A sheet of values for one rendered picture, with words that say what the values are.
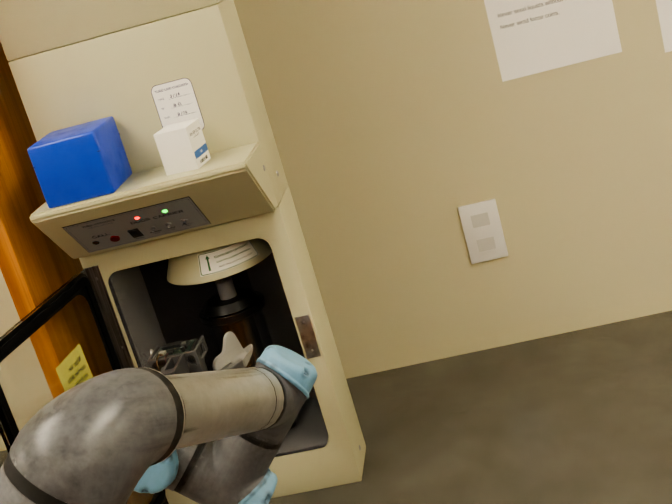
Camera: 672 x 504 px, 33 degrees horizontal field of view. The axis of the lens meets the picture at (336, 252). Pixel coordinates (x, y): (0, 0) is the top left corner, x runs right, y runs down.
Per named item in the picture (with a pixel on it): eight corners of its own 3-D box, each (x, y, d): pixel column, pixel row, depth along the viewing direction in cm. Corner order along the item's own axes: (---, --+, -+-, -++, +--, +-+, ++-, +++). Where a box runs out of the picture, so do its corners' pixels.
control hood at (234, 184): (76, 254, 169) (53, 193, 166) (280, 205, 164) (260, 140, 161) (50, 281, 159) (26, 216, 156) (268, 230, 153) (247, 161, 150)
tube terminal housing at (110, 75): (203, 442, 207) (62, 36, 184) (372, 408, 201) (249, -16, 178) (172, 517, 183) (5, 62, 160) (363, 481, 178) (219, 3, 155)
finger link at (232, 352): (256, 318, 162) (211, 347, 156) (267, 354, 164) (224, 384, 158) (241, 317, 164) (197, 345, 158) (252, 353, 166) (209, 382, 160)
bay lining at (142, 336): (206, 404, 204) (145, 224, 193) (344, 375, 199) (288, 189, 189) (176, 474, 181) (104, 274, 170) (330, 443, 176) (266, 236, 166)
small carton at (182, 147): (179, 165, 160) (166, 125, 158) (211, 158, 158) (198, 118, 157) (166, 175, 156) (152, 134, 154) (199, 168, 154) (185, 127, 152)
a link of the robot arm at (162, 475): (163, 511, 135) (99, 479, 134) (183, 465, 145) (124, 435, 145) (190, 462, 132) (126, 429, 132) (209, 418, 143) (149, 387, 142)
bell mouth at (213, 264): (180, 256, 188) (170, 225, 187) (281, 232, 185) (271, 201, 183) (155, 294, 172) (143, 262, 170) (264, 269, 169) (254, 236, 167)
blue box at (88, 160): (70, 189, 165) (49, 131, 162) (133, 173, 163) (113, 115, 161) (48, 209, 156) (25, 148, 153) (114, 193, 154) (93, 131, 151)
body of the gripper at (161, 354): (206, 332, 157) (187, 370, 146) (224, 386, 160) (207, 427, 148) (155, 344, 158) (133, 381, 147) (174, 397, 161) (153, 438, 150)
